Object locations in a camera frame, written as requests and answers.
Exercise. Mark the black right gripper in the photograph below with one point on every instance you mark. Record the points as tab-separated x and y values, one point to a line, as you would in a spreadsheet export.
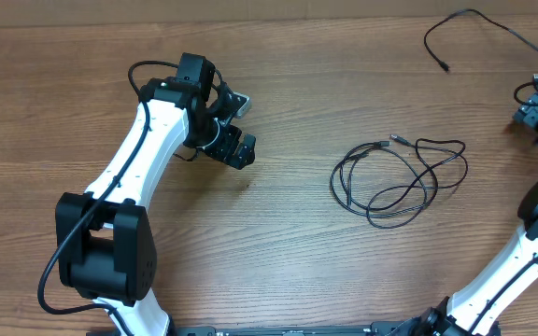
530	113

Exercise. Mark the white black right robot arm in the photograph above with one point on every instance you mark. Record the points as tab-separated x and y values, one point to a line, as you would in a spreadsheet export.
474	309

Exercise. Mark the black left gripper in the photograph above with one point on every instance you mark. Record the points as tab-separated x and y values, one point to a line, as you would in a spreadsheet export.
224	151

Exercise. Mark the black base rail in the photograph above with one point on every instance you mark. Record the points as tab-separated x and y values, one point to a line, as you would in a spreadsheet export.
380	328

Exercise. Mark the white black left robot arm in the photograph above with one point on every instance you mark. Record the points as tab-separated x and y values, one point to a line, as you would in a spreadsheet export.
106	256

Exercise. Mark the cardboard wall panel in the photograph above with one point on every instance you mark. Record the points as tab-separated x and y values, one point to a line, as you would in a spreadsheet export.
30	13

